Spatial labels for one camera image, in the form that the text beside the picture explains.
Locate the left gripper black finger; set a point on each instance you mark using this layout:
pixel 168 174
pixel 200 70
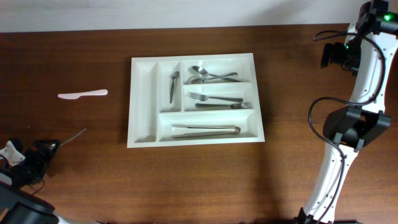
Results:
pixel 15 144
pixel 46 149

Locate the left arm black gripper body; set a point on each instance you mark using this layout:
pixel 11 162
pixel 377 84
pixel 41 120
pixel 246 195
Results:
pixel 31 167

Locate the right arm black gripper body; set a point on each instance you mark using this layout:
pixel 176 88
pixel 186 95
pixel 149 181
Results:
pixel 348 56

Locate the small metal fork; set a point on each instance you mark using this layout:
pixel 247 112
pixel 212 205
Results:
pixel 73 137

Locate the small metal teaspoon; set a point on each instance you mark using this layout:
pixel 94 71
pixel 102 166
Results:
pixel 173 78

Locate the metal spoon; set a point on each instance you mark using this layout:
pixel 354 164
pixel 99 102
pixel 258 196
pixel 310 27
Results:
pixel 201 78
pixel 200 70

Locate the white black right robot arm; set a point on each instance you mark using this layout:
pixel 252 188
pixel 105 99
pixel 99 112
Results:
pixel 367 52

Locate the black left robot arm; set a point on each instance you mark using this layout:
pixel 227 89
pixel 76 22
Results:
pixel 25 207

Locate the white plastic knife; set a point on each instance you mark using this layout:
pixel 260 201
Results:
pixel 74 96

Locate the white plastic cutlery tray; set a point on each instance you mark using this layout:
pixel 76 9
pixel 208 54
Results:
pixel 151 115

